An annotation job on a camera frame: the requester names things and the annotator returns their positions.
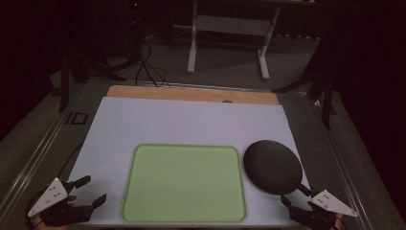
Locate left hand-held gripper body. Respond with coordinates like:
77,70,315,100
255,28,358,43
27,177,96,224

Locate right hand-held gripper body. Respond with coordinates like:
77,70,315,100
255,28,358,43
287,189,359,230

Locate black round mat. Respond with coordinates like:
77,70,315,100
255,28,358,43
242,139,304,196

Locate person's left hand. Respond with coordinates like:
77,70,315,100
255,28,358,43
31,195,79,230

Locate person's right hand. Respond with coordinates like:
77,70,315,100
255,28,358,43
331,213,345,230

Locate black floor socket box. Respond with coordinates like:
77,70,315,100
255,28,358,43
64,111,89,126

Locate green rectangular tray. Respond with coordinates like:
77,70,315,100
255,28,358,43
120,143,248,224

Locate black metal stand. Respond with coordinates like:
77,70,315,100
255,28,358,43
57,47,128,113
272,18,338,130

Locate white table sheet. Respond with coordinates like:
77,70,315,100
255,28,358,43
67,96,313,227

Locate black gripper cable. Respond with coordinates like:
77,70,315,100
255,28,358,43
56,143,84,180

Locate metal floor rail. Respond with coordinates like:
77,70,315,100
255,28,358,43
0,83,86,221
308,92,381,230

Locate black floor cables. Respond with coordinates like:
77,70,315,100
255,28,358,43
134,40,171,88

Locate white metal table frame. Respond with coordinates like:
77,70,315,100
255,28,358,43
187,0,282,81

